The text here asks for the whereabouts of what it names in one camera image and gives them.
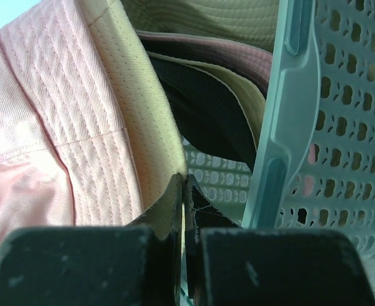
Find teal plastic basket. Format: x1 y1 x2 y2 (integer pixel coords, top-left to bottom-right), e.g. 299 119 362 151
179 0 375 300

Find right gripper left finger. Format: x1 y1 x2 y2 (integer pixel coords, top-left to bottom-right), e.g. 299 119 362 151
131 173 183 302

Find beige pink stacked hats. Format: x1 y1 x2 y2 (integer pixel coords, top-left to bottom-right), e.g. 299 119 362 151
122 1 279 142

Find black cloth in basket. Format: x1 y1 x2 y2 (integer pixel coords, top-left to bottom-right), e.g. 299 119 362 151
151 58 256 168

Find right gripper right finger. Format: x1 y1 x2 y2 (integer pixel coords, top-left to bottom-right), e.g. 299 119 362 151
184 175 238 301

